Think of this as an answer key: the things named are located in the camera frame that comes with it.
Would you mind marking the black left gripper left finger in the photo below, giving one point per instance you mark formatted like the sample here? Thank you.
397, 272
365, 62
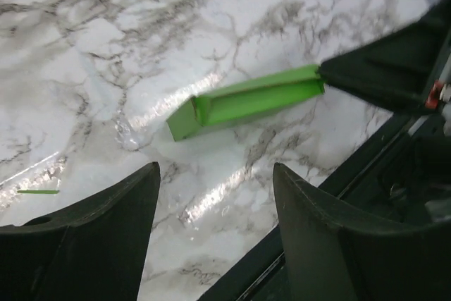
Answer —
91, 250

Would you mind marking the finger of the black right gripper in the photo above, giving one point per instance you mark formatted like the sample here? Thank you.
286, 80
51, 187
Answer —
394, 72

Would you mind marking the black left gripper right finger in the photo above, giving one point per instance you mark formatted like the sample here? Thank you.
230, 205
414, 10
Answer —
335, 251

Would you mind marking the green paper box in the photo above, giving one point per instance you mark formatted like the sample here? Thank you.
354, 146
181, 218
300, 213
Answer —
244, 101

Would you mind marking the small green paper strip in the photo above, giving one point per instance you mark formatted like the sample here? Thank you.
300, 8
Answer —
38, 192

